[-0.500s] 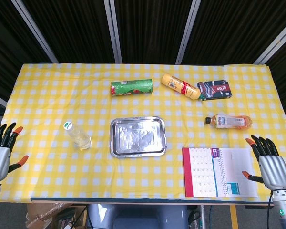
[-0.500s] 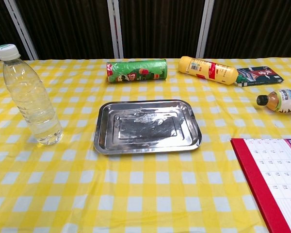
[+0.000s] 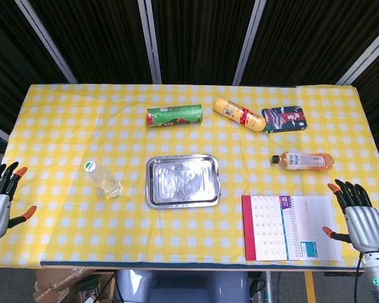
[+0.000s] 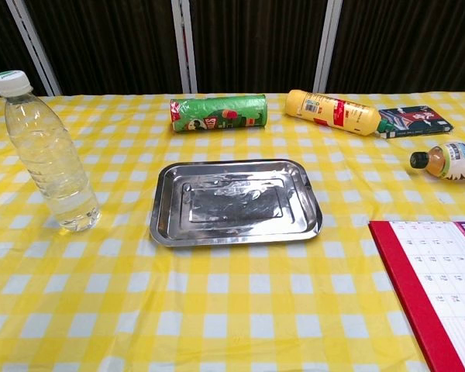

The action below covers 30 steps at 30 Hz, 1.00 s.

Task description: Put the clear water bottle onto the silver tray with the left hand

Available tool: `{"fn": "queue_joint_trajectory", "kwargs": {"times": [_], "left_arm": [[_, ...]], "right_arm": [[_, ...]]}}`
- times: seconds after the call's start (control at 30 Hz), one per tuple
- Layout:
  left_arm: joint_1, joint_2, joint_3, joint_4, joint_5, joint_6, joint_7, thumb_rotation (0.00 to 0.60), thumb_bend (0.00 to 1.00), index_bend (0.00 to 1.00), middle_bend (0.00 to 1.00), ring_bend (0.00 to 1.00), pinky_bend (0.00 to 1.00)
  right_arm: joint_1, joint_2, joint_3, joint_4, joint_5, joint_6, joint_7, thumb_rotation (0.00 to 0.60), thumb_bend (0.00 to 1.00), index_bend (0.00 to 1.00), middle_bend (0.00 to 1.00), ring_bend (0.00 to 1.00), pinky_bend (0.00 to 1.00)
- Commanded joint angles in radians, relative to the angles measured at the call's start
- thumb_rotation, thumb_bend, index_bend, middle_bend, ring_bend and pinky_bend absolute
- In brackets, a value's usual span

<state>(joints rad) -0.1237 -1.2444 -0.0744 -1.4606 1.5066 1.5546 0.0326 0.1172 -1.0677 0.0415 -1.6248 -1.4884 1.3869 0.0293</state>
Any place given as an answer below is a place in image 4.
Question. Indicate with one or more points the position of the dark printed card box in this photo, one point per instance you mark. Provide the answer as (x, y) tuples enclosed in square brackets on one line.
[(418, 120)]

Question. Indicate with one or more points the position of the rectangular stainless steel tray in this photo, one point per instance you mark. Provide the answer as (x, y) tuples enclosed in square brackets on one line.
[(236, 211)]

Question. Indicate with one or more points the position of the transparent water bottle white cap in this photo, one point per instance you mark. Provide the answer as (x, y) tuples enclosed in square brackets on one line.
[(50, 162)]

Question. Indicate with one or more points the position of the tea bottle with black cap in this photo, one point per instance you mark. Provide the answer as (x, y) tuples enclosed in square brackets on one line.
[(453, 160)]

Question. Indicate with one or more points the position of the red desk calendar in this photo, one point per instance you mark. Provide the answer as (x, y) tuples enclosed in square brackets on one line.
[(441, 279)]

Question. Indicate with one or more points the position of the yellow bottle with red label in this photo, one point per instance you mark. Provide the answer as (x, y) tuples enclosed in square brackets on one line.
[(333, 110)]

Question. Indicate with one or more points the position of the yellow white checkered tablecloth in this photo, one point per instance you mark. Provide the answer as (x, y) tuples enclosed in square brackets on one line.
[(232, 302)]

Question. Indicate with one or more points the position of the green chips can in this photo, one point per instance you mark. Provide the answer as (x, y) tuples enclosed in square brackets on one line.
[(217, 114)]

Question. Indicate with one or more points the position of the grey metal partition post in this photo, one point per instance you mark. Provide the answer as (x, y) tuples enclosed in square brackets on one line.
[(184, 46), (327, 46), (35, 46)]

